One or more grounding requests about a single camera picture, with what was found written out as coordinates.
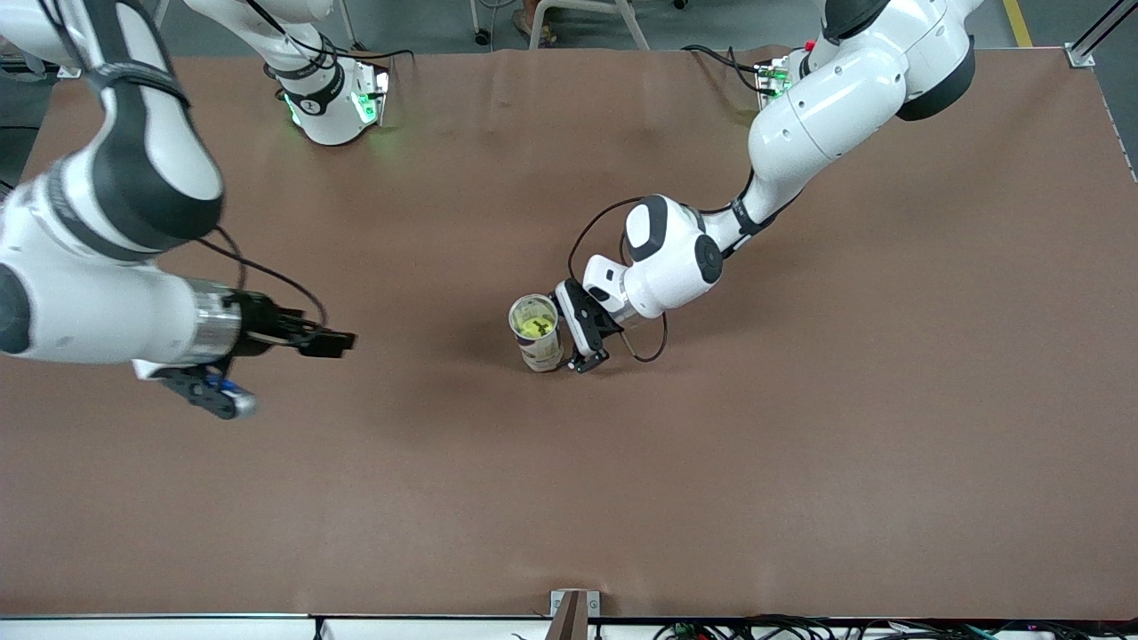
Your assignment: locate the blue white Wilson ball can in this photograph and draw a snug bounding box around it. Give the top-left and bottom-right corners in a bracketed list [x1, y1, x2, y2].
[508, 293, 565, 373]

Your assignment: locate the brown table cover sheet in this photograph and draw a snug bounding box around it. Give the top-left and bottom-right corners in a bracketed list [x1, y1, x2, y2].
[0, 46, 1138, 620]

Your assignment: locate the foot in sandal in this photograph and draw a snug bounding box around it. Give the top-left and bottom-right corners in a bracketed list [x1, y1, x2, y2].
[513, 0, 558, 47]

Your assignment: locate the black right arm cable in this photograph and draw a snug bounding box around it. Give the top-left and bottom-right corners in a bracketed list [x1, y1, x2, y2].
[191, 225, 331, 328]

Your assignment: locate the short black left arm cable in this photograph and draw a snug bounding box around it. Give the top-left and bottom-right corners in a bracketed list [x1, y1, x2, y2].
[620, 311, 669, 364]

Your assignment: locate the long black left arm cable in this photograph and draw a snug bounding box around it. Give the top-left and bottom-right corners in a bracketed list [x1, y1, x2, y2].
[567, 197, 645, 284]

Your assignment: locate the grey metal table bracket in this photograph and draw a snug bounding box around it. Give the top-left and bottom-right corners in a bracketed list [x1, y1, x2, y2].
[549, 589, 602, 640]

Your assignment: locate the black arm base cable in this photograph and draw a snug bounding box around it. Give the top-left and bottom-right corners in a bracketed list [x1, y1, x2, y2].
[329, 40, 415, 68]
[682, 44, 767, 95]

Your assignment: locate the white stool frame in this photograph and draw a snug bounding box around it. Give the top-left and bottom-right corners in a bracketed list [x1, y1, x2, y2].
[529, 0, 652, 52]

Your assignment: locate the tangled black cable bundle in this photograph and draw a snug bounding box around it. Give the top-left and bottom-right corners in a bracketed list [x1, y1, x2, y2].
[653, 613, 1138, 640]

